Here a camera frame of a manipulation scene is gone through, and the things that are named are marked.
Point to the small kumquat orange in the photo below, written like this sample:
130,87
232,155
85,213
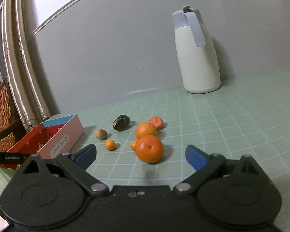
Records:
110,145

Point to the large orange tangerine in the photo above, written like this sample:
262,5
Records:
149,149

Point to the colourful cardboard box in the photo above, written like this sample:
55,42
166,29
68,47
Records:
51,138

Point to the beige satin curtain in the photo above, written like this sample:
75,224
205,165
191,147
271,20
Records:
23,83

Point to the white thermos jug grey lid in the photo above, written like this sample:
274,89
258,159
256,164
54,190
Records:
196,53

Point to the wooden sofa orange cushions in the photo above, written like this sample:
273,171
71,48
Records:
11,128

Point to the red-orange peeled fruit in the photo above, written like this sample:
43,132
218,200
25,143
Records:
157,122

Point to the dark brown dried fruit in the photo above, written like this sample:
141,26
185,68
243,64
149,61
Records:
121,123

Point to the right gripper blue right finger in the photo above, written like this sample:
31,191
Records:
206,167

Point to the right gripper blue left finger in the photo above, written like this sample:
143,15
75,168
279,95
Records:
75,165

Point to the brown round nut fruit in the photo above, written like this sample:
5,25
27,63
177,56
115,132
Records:
100,134

